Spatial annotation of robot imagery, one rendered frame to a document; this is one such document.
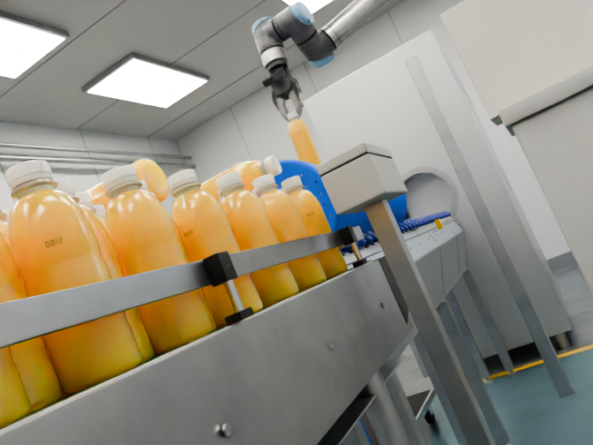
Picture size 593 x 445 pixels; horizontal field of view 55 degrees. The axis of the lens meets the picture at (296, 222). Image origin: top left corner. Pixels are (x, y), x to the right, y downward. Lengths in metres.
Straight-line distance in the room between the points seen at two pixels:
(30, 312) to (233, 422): 0.22
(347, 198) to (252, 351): 0.47
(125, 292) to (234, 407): 0.15
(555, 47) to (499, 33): 0.13
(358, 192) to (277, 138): 6.23
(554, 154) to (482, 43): 0.33
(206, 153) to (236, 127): 0.56
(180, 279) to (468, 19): 1.11
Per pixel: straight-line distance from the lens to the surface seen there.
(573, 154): 1.41
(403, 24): 6.92
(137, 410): 0.48
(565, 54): 1.49
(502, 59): 1.50
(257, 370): 0.63
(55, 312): 0.48
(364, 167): 1.02
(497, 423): 2.49
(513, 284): 2.78
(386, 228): 1.09
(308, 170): 1.44
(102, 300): 0.52
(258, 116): 7.38
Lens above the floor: 0.91
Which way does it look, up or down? 6 degrees up
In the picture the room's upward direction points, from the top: 23 degrees counter-clockwise
